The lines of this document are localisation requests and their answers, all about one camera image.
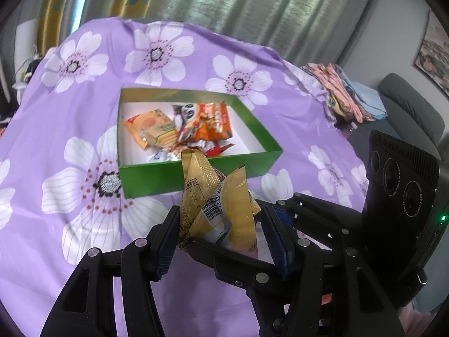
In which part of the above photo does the yellow green cracker packet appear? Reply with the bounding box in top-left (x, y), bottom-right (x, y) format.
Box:
top-left (142, 119), bottom-right (178, 148)

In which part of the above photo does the gold and brown snack packet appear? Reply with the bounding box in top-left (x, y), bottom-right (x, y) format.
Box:
top-left (178, 149), bottom-right (262, 264)

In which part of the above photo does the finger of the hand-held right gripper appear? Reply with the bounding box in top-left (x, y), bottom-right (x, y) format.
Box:
top-left (184, 235), bottom-right (299, 337)
top-left (256, 192), bottom-right (365, 253)

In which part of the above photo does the orange panda snack packet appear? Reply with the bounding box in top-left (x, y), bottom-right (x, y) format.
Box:
top-left (171, 101), bottom-right (234, 144)

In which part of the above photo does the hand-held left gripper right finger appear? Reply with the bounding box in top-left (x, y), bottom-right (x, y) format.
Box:
top-left (260, 204), bottom-right (402, 337)

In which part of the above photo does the grey curtain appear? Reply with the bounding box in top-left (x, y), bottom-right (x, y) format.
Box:
top-left (147, 0), bottom-right (386, 67)

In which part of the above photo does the orange cookie packet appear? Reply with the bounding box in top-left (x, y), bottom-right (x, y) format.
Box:
top-left (123, 110), bottom-right (165, 150)

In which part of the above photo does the grey chair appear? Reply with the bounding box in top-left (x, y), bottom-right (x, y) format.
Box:
top-left (377, 73), bottom-right (445, 158)

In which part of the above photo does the framed wall picture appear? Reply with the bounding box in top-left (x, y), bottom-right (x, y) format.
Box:
top-left (412, 10), bottom-right (449, 97)

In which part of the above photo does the green cardboard box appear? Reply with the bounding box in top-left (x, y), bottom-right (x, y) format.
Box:
top-left (117, 84), bottom-right (284, 199)

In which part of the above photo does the red and white snack packet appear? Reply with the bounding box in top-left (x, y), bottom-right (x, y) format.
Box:
top-left (145, 140), bottom-right (235, 164)

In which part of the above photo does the light blue cloth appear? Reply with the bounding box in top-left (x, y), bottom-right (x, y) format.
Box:
top-left (338, 74), bottom-right (388, 120)

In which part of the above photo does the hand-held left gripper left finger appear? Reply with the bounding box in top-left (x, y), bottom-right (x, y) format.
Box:
top-left (40, 205), bottom-right (181, 337)

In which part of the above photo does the yellow patterned curtain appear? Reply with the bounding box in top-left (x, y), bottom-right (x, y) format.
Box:
top-left (35, 0), bottom-right (165, 48)

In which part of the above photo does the yellow printed cloth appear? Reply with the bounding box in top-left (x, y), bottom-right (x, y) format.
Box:
top-left (328, 93), bottom-right (351, 116)

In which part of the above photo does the purple floral bedsheet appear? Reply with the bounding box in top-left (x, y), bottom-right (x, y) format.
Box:
top-left (0, 17), bottom-right (372, 337)

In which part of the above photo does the pink patterned cloth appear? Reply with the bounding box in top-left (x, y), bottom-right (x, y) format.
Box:
top-left (302, 62), bottom-right (372, 123)

